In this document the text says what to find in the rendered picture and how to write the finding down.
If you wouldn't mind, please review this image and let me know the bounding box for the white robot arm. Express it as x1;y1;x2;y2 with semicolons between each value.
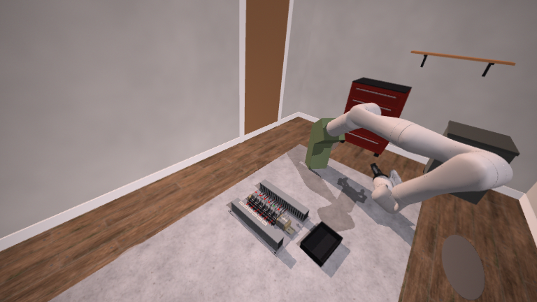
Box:
326;103;513;214

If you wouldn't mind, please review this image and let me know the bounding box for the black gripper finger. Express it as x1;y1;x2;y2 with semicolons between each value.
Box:
370;163;382;175

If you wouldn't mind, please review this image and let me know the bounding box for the black rectangular tray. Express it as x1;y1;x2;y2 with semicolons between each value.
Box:
300;221;342;267

